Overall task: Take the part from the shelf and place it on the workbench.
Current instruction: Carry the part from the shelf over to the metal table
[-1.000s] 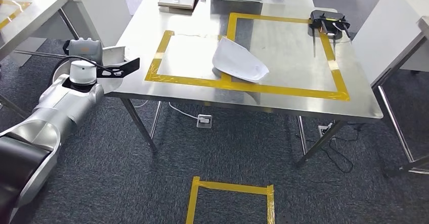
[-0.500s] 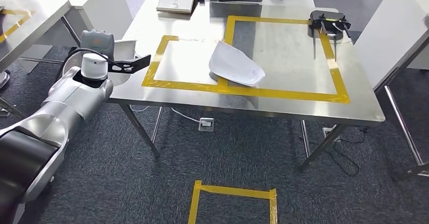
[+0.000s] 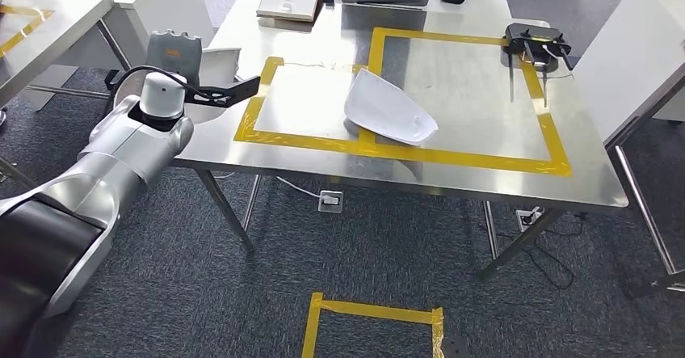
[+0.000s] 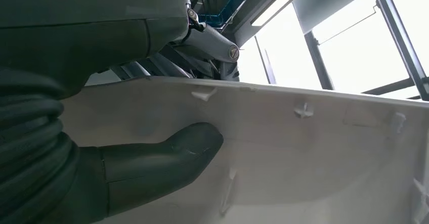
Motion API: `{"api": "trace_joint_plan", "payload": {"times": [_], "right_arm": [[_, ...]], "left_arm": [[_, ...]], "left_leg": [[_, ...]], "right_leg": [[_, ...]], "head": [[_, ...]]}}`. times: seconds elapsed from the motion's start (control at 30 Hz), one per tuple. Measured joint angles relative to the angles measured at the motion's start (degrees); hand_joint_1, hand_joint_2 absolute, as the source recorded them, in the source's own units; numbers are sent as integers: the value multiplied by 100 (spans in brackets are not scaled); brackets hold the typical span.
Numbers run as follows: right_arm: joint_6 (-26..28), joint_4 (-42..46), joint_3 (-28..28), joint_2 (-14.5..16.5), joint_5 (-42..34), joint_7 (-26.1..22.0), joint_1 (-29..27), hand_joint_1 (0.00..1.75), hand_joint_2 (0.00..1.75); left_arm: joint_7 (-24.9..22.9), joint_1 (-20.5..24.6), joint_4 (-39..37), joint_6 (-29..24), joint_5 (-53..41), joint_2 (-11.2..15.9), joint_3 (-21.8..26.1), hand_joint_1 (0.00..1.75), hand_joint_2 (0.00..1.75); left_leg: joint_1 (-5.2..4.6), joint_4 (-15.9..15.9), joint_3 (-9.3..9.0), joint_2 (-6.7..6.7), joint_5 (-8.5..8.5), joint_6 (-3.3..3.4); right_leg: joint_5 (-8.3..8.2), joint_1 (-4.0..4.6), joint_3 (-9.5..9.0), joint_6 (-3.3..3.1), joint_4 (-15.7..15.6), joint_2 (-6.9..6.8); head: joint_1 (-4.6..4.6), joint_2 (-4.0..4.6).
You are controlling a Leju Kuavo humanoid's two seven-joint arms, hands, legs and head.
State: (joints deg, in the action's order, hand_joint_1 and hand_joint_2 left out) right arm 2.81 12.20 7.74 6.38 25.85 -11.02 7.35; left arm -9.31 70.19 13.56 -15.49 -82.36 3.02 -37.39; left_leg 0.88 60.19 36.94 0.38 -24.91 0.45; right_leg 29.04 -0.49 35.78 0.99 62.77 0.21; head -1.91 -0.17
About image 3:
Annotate yellow tape rectangle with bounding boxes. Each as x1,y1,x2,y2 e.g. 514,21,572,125
0,4,55,60

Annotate black remote controller with antennas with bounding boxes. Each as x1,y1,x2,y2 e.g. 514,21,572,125
502,22,574,73

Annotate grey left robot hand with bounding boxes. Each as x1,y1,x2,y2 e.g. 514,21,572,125
145,28,204,88

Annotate stainless steel workbench table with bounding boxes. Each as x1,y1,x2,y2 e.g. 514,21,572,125
170,0,630,283

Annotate black floor cable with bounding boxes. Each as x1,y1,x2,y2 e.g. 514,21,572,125
494,213,586,293

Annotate white floor cable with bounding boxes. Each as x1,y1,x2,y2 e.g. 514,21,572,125
275,175,322,200

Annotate yellow floor tape square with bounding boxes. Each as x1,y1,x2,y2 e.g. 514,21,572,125
300,292,445,358

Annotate white floor socket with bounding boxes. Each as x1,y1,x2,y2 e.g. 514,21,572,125
317,189,344,215
515,207,545,234

